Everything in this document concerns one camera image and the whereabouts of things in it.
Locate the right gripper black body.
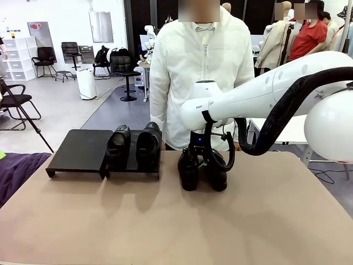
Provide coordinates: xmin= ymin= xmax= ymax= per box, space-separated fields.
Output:
xmin=189 ymin=131 xmax=212 ymax=156

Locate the black leather loafer shoe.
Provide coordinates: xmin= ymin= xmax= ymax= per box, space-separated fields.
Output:
xmin=205 ymin=149 xmax=229 ymax=192
xmin=106 ymin=124 xmax=132 ymax=171
xmin=137 ymin=121 xmax=163 ymax=171
xmin=177 ymin=147 xmax=200 ymax=192

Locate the person in white jacket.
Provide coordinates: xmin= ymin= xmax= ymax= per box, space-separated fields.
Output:
xmin=148 ymin=5 xmax=256 ymax=152

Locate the white side table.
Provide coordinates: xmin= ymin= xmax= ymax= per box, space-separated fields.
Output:
xmin=246 ymin=114 xmax=350 ymax=180

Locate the background work desk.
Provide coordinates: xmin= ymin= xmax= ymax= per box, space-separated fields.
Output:
xmin=134 ymin=59 xmax=152 ymax=103

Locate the black quilted bar chair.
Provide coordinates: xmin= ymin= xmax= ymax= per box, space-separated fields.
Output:
xmin=111 ymin=56 xmax=142 ymax=102

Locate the black bag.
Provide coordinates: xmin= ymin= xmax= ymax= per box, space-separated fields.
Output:
xmin=109 ymin=47 xmax=130 ymax=57

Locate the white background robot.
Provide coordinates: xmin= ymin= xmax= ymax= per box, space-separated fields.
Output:
xmin=144 ymin=24 xmax=158 ymax=60

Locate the white air purifier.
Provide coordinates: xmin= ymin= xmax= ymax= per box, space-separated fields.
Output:
xmin=76 ymin=68 xmax=98 ymax=100

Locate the black backpack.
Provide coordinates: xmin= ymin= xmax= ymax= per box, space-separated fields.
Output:
xmin=93 ymin=45 xmax=111 ymax=69

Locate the person in red shirt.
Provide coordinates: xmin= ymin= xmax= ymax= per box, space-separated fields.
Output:
xmin=286 ymin=0 xmax=329 ymax=63

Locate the black low footstool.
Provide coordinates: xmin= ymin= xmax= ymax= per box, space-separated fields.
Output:
xmin=54 ymin=70 xmax=77 ymax=83

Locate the black bar stool chair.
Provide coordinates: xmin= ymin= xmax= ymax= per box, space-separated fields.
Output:
xmin=61 ymin=41 xmax=83 ymax=72

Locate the rack of hanging garments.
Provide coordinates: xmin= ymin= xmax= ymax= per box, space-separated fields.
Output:
xmin=327 ymin=5 xmax=353 ymax=60

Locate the dark purple-blue cloth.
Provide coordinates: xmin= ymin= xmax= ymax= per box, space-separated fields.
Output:
xmin=0 ymin=151 xmax=53 ymax=209

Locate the black office armchair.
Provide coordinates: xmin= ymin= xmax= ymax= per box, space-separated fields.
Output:
xmin=31 ymin=46 xmax=58 ymax=80

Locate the black folding chair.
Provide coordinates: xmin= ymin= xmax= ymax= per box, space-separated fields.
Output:
xmin=0 ymin=84 xmax=42 ymax=131

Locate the grey cabinet with red sign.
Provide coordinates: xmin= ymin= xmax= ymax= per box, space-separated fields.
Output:
xmin=26 ymin=21 xmax=58 ymax=63

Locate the white drawer cabinet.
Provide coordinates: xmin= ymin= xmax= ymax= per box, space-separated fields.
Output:
xmin=0 ymin=36 xmax=38 ymax=82

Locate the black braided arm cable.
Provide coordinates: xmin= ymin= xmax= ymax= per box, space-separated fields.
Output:
xmin=202 ymin=66 xmax=353 ymax=172

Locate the white wall panel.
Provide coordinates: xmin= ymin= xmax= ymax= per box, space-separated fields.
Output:
xmin=88 ymin=10 xmax=115 ymax=44

